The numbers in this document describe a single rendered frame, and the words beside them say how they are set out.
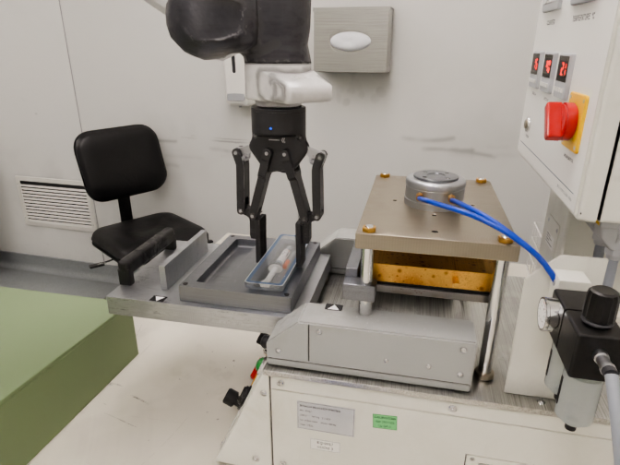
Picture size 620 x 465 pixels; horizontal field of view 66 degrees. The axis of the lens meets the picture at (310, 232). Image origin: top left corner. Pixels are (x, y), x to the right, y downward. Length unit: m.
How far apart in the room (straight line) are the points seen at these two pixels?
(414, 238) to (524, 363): 0.19
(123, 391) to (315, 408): 0.40
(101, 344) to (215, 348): 0.22
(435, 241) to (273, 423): 0.33
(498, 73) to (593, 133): 1.66
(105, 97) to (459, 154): 1.76
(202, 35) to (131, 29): 1.99
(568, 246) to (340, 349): 0.31
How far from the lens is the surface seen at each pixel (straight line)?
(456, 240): 0.56
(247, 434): 0.72
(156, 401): 0.90
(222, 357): 0.97
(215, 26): 0.63
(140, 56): 2.59
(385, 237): 0.55
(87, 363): 0.90
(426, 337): 0.58
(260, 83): 0.64
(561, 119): 0.56
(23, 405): 0.82
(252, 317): 0.67
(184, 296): 0.71
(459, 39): 2.16
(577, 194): 0.54
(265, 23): 0.63
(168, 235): 0.87
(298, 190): 0.68
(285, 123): 0.65
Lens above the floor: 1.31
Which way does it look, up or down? 22 degrees down
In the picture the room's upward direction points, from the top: straight up
